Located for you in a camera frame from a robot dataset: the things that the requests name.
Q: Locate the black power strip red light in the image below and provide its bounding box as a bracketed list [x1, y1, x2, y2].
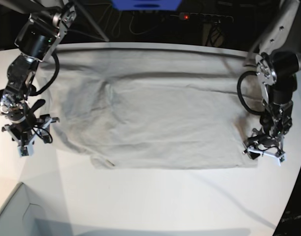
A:
[170, 12, 234, 24]

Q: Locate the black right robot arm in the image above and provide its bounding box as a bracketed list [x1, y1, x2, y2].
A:
[0, 0, 109, 151]

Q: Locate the blue plastic bin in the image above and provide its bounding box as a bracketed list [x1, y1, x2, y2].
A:
[112, 0, 182, 11]

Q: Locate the beige t-shirt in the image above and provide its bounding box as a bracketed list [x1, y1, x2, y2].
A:
[42, 43, 260, 170]

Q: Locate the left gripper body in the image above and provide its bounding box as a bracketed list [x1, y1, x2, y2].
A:
[242, 134, 285, 160]

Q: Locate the grey cardboard box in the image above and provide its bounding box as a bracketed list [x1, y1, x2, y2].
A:
[0, 183, 51, 236]

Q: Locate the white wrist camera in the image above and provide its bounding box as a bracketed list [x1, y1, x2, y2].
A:
[17, 144, 34, 157]
[277, 153, 287, 166]

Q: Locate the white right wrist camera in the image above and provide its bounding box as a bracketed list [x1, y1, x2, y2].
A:
[17, 144, 34, 157]

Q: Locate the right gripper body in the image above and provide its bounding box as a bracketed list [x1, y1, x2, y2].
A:
[1, 115, 60, 146]

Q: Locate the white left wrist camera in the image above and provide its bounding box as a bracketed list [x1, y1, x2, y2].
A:
[277, 153, 287, 166]

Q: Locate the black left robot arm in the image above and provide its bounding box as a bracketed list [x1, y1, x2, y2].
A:
[237, 0, 301, 163]

